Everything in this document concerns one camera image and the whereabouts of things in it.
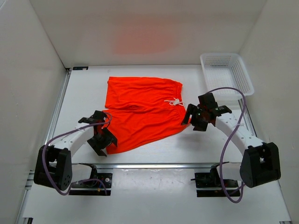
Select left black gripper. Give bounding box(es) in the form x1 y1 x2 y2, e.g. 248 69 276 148
87 127 117 156

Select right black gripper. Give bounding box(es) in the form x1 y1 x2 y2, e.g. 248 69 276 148
181 104 209 132

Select orange shorts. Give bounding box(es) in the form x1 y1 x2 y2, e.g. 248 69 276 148
105 77 187 154

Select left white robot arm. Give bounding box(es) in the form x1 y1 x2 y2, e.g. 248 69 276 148
34 111 118 196

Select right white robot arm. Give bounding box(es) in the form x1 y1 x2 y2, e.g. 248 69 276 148
182 93 281 188

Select white plastic basket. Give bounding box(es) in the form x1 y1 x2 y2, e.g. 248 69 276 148
200 53 255 102

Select black label sticker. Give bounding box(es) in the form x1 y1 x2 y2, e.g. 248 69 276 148
72 66 89 70

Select front aluminium rail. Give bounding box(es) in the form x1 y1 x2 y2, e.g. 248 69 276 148
70 163 243 169

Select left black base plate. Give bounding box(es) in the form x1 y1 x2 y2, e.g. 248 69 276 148
69 169 113 196

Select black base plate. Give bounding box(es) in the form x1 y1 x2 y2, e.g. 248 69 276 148
190 173 241 197
69 169 113 196

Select right aluminium frame rail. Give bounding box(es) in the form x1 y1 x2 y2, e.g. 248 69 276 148
238 99 293 224

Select aluminium frame rail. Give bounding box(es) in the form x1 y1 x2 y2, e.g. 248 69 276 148
238 99 293 224
15 68 72 224

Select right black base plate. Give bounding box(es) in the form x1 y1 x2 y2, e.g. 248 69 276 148
190 173 241 197

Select left aluminium frame rail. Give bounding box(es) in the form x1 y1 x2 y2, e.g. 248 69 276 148
15 68 72 224

